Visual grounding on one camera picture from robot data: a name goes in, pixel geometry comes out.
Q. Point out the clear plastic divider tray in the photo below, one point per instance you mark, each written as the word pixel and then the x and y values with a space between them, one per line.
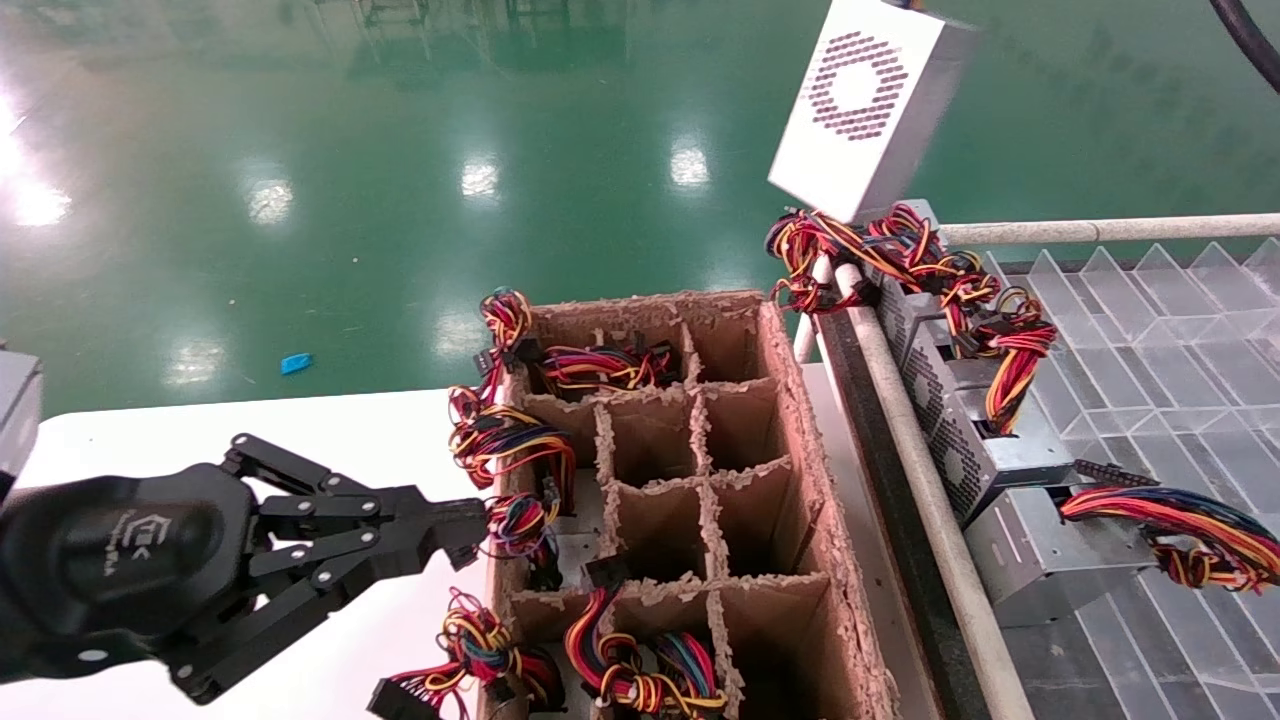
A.
pixel 1180 340

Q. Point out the short white pipe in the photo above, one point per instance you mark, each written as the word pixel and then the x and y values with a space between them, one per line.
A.
pixel 805 340

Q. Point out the small blue floor scrap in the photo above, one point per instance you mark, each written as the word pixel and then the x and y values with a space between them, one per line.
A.
pixel 295 363

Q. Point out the brown cardboard divider box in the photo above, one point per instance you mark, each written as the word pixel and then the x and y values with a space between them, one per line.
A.
pixel 740 520

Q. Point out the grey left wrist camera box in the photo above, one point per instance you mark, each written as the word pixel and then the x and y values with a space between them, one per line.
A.
pixel 18 410

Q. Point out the long white rail pipe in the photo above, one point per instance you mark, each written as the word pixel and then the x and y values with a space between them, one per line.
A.
pixel 1100 230
pixel 930 500

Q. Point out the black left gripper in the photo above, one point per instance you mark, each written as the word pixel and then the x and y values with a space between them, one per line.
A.
pixel 130 560

